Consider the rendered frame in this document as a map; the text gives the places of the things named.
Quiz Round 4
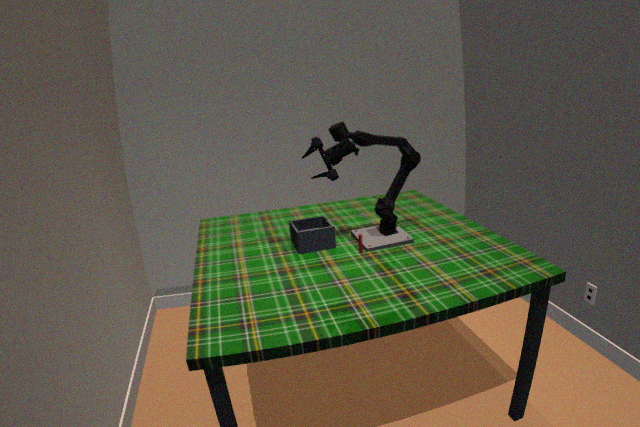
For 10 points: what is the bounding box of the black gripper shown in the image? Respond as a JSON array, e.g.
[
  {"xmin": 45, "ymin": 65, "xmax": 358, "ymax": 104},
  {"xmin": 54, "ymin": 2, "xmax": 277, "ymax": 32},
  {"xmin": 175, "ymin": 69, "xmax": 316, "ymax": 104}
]
[{"xmin": 302, "ymin": 137, "xmax": 343, "ymax": 181}]

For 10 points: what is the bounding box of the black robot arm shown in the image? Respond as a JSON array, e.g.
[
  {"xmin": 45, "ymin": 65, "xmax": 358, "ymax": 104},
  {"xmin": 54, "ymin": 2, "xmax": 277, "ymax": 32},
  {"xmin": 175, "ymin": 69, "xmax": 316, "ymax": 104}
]
[{"xmin": 329, "ymin": 122, "xmax": 421, "ymax": 236}]

